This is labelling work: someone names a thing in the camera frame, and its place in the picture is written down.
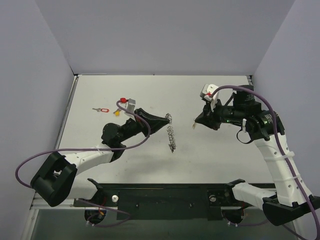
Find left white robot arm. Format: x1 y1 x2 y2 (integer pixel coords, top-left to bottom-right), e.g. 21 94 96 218
30 108 170 207

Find red tag key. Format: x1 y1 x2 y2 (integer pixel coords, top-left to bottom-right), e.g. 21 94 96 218
92 108 110 113

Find purple cable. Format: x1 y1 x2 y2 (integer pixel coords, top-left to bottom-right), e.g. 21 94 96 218
14 99 152 228
208 85 320 240

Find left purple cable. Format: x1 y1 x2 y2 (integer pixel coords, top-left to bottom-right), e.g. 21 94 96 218
14 99 152 228

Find aluminium frame rail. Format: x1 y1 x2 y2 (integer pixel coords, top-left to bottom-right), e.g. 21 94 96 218
31 183 238 208

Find yellow capped key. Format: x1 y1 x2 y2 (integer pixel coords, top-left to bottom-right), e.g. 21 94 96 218
113 108 121 117

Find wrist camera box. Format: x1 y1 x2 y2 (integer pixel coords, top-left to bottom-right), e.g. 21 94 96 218
121 98 136 118
200 84 219 112

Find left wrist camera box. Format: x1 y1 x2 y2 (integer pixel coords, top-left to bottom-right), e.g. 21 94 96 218
121 98 136 118

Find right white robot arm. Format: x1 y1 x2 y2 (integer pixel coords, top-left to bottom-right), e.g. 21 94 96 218
194 84 320 226

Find silver spiked keyring disc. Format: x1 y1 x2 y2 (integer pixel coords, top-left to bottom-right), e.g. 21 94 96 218
165 113 177 153

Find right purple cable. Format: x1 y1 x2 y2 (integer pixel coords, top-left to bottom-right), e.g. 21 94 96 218
208 85 320 240

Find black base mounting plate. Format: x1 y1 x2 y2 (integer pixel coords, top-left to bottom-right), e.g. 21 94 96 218
82 183 241 221

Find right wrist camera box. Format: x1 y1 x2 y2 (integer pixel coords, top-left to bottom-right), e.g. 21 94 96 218
200 84 219 112

